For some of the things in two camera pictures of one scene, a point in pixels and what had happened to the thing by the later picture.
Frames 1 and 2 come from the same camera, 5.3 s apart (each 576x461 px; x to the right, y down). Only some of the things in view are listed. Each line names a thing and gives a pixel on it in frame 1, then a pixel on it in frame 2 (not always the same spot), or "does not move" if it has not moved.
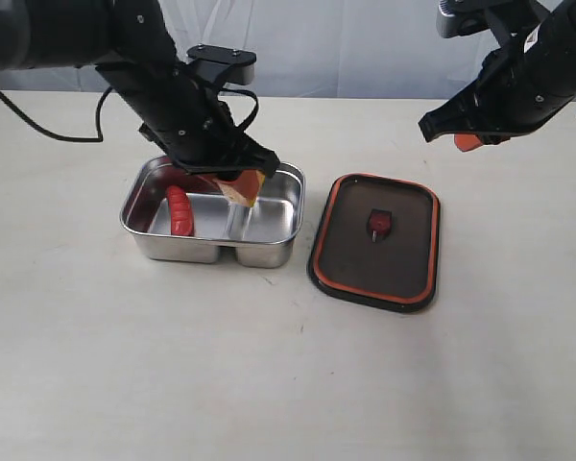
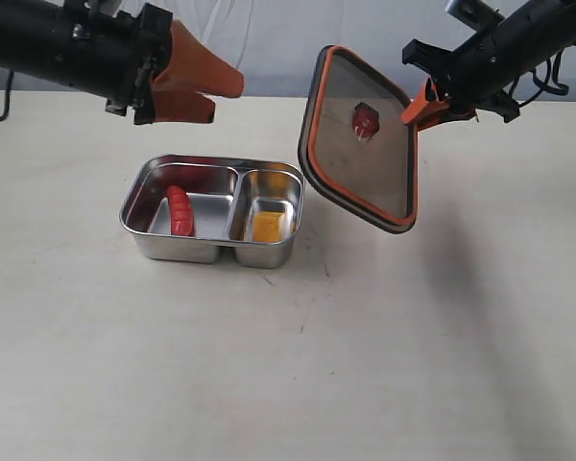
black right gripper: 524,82 -> 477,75
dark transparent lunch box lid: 378,239 -> 356,150
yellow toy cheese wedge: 235,195 -> 267,226
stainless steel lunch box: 264,234 does not move
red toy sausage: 181,215 does not move
